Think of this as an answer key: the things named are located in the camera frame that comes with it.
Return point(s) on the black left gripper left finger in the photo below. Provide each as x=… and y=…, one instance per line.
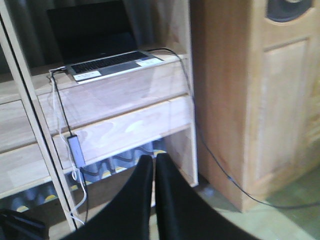
x=127, y=216

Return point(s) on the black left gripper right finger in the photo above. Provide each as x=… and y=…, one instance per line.
x=182, y=214

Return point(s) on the wooden desk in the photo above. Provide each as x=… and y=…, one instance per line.
x=117, y=118

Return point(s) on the wooden wardrobe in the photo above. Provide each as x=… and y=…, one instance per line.
x=256, y=64

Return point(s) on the silver laptop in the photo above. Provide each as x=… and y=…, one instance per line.
x=97, y=40

